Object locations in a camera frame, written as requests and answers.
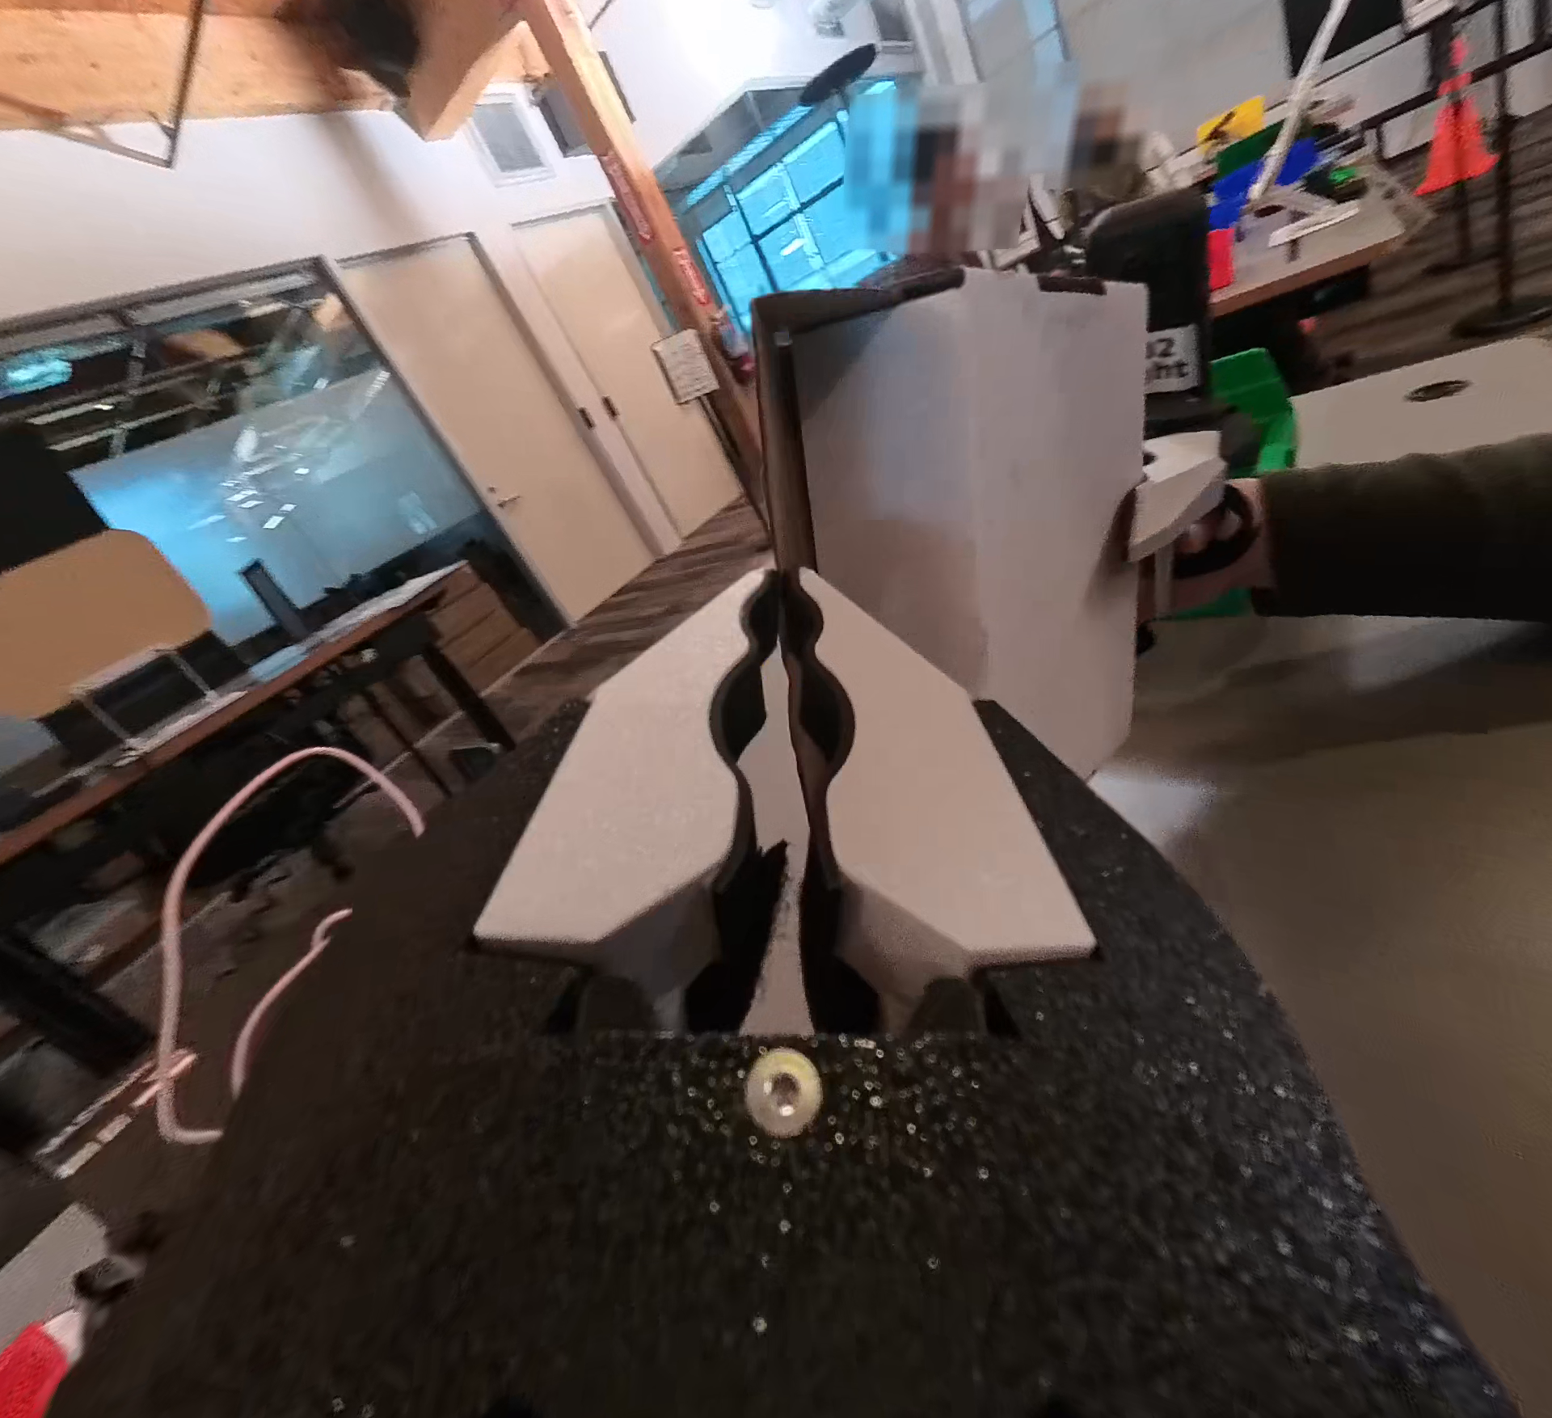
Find person's right hand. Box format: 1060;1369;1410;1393
1164;477;1275;612

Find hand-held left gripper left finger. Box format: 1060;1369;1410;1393
473;568;789;976

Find large grid window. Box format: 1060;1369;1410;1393
660;84;923;334

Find long wooden table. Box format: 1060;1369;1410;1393
0;562;517;1067

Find tilted white instruction board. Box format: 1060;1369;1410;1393
1249;0;1384;211

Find grey work table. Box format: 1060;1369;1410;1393
1207;194;1409;316

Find pink cable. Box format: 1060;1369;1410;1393
158;744;426;1145

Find small blue storage bin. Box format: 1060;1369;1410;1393
1207;141;1317;231

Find red and white object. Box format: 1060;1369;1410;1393
0;1308;90;1418

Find orange traffic cone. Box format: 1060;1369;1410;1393
1412;35;1502;198

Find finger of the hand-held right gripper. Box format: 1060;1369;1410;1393
1118;428;1229;564

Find person's right forearm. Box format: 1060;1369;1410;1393
1255;435;1552;621

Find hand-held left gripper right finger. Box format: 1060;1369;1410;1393
786;567;1099;992

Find green plastic bin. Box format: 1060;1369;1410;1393
1193;348;1301;476

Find white wall vent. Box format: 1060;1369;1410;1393
466;89;556;185

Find whiteboard sign stand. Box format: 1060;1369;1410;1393
652;329;721;405

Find tan rounded board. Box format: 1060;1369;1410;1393
0;529;214;722

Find wooden post with red signs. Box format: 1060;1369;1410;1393
522;0;778;521

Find black stanchion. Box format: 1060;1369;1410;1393
1453;0;1552;342

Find white cardboard box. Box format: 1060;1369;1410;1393
750;265;1149;880

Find beige double door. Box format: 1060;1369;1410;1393
338;205;744;621

